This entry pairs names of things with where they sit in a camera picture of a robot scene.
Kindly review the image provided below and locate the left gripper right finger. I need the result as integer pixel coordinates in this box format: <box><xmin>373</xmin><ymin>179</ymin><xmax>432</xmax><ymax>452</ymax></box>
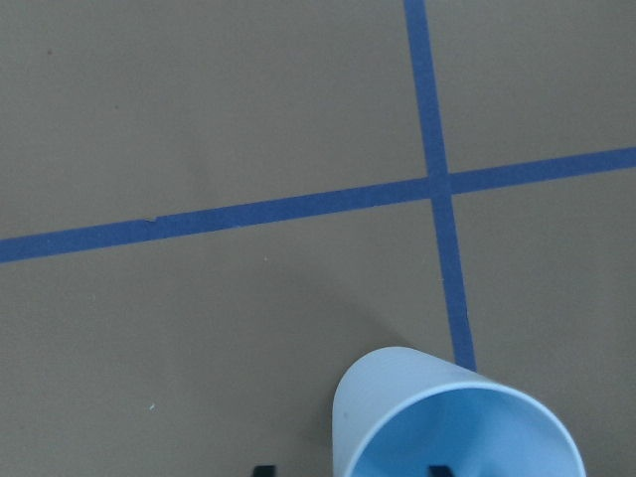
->
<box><xmin>427</xmin><ymin>465</ymin><xmax>454</xmax><ymax>477</ymax></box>

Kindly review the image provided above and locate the light blue cup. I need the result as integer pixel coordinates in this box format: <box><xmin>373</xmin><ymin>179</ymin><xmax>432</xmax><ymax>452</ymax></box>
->
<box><xmin>332</xmin><ymin>347</ymin><xmax>586</xmax><ymax>476</ymax></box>

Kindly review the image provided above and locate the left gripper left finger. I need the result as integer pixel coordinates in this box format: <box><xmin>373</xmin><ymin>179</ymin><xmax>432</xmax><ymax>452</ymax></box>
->
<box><xmin>251</xmin><ymin>464</ymin><xmax>275</xmax><ymax>477</ymax></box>

